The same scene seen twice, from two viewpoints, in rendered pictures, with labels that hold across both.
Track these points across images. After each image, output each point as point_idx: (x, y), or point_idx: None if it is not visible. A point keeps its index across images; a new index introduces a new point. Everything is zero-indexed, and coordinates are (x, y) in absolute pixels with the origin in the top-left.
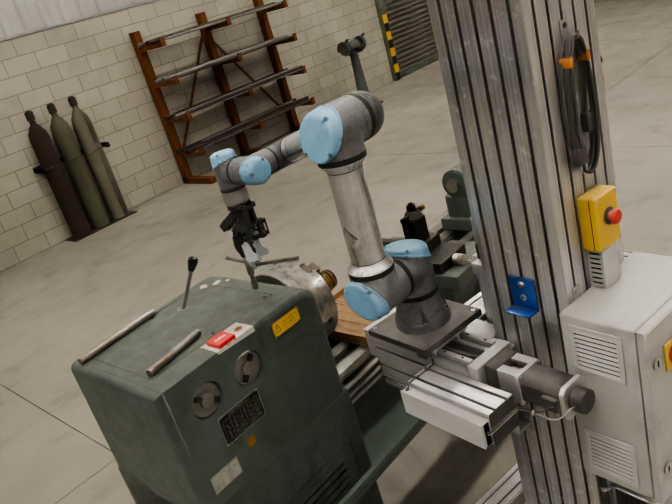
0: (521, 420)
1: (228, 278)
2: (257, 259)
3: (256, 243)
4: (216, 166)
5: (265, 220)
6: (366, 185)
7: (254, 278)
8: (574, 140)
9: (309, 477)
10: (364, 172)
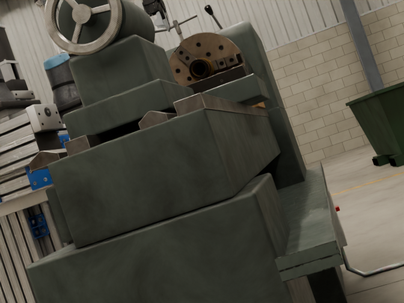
0: None
1: (222, 29)
2: (157, 26)
3: (160, 15)
4: None
5: (142, 5)
6: (43, 17)
7: (180, 37)
8: None
9: None
10: (41, 11)
